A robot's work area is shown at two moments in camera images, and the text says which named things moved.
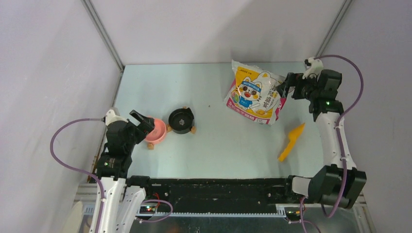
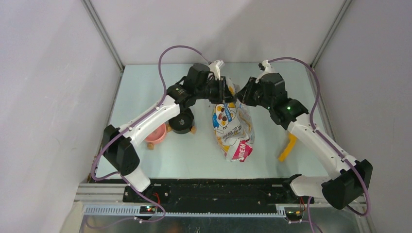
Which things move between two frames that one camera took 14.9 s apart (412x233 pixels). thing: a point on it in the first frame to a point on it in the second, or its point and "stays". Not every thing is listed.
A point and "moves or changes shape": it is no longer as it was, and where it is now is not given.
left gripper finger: x=147 y=124 to x=229 y=97
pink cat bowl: x=158 y=132 stays
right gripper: x=292 y=78 to x=248 y=90
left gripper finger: x=139 y=116 to x=225 y=83
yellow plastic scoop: x=293 y=135 stays
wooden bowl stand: x=150 y=146 stays
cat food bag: x=252 y=92 moves or changes shape
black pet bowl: x=181 y=120 stays
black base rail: x=233 y=194 stays
